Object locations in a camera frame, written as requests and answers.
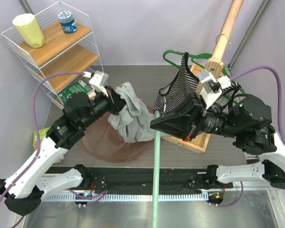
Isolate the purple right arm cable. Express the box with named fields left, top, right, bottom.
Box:
left=230, top=66, right=285, bottom=152

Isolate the black white striped top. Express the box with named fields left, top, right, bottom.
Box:
left=153, top=51, right=243, bottom=117

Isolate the grey tank top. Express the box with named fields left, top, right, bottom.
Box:
left=108, top=82, right=155, bottom=143

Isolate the green book on shelf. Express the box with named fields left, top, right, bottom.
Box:
left=58, top=78, right=96, bottom=109

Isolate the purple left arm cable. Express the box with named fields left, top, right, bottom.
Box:
left=0, top=71, right=86, bottom=224

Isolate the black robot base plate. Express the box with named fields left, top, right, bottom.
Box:
left=35, top=166, right=233, bottom=194

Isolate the mint green clothes hanger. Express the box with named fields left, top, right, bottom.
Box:
left=151, top=101, right=167, bottom=228

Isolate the white wire shelf unit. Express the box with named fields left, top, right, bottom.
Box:
left=1, top=1, right=104, bottom=109

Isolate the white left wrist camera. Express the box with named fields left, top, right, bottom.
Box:
left=83, top=71, right=109, bottom=96

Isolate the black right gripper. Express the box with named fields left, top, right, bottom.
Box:
left=150, top=92, right=243, bottom=142

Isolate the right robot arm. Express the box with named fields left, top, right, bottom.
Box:
left=150, top=93, right=285, bottom=190

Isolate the wooden clothes rack stand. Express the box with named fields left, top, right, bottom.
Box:
left=163, top=0, right=243, bottom=154

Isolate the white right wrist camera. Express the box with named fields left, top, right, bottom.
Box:
left=198, top=69, right=231, bottom=109

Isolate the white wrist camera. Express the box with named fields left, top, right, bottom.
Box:
left=83, top=71, right=109, bottom=96
left=198, top=69, right=231, bottom=109

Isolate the yellow faceted cup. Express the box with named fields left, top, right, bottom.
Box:
left=12, top=13, right=46, bottom=48

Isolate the bright green clothes hanger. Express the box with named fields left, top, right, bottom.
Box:
left=162, top=49, right=247, bottom=109

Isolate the blue lidded jar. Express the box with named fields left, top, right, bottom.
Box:
left=57, top=10, right=77, bottom=34

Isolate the pink translucent basin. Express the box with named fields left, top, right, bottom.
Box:
left=77, top=113, right=151, bottom=162

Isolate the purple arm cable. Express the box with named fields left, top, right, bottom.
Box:
left=0, top=71, right=86, bottom=224
left=230, top=66, right=285, bottom=152

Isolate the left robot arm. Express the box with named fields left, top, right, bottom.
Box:
left=0, top=86, right=126, bottom=216

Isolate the green book on table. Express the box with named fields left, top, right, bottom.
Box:
left=32, top=127, right=66, bottom=163

